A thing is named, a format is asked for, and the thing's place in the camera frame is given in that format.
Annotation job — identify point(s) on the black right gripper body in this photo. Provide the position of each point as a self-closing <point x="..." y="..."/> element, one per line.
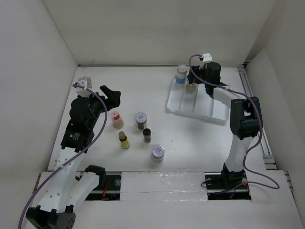
<point x="200" y="73"/>

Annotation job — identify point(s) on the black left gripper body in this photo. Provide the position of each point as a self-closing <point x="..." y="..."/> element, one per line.
<point x="97" y="108"/>

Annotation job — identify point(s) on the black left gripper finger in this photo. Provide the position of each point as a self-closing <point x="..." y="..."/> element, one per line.
<point x="114" y="98"/>
<point x="106" y="91"/>

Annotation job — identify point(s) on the black cap beige spice jar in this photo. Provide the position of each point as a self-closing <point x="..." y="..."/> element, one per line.
<point x="191" y="87"/>

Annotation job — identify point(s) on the tall blue label spice bottle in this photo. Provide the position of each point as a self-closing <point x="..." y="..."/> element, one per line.
<point x="180" y="76"/>

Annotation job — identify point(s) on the white lid brown spice jar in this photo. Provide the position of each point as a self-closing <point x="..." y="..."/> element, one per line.
<point x="141" y="120"/>

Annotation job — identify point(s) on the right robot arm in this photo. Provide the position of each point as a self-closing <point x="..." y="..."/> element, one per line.
<point x="245" y="122"/>

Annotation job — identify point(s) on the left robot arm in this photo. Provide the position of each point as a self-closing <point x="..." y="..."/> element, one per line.
<point x="65" y="193"/>

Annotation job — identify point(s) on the pink cap spice bottle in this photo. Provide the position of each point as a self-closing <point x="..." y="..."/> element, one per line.
<point x="117" y="121"/>

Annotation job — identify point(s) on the white plastic organizer tray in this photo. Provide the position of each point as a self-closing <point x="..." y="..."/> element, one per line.
<point x="196" y="105"/>

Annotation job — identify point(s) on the yellow label brown cap bottle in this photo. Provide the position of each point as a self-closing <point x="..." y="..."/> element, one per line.
<point x="123" y="139"/>

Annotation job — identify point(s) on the small black cap pepper jar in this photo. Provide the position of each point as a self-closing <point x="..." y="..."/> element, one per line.
<point x="146" y="135"/>

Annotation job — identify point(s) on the white lid beige spice jar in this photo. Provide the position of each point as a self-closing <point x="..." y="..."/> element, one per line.
<point x="158" y="153"/>

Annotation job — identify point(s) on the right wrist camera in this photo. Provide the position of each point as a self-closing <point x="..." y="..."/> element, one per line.
<point x="205" y="58"/>

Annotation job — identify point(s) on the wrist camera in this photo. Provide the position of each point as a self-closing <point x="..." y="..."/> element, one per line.
<point x="82" y="85"/>
<point x="205" y="58"/>

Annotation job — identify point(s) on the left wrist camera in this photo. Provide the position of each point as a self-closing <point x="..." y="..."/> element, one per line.
<point x="82" y="85"/>

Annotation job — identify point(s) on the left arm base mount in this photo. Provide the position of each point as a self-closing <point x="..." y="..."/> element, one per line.
<point x="110" y="191"/>

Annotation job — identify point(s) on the aluminium rail right side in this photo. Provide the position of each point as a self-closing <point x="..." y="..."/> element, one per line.
<point x="261" y="137"/>

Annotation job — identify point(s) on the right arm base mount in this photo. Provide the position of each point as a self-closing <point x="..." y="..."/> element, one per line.
<point x="232" y="190"/>

